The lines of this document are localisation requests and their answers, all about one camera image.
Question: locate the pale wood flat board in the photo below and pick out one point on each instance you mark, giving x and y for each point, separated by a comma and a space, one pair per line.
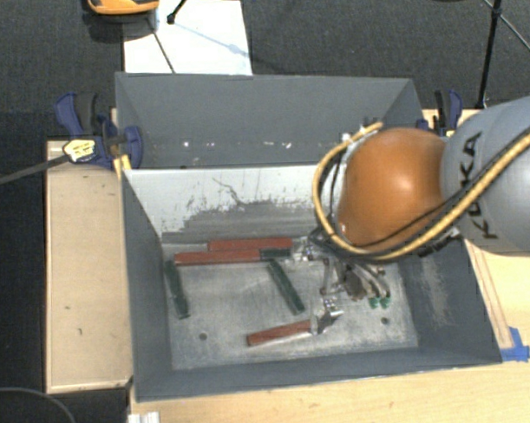
84, 264

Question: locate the grey metal bin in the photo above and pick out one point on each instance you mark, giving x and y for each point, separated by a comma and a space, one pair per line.
262, 119

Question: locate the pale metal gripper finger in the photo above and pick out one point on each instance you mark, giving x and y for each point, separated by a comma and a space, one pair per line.
332, 309
322, 325

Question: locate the short dark green flat block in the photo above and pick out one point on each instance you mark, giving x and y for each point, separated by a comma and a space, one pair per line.
275, 254

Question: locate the long dark green flat block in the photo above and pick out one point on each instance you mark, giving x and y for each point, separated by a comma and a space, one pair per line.
286, 288
177, 291

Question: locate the red-brown block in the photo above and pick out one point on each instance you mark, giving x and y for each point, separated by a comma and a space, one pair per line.
278, 332
214, 257

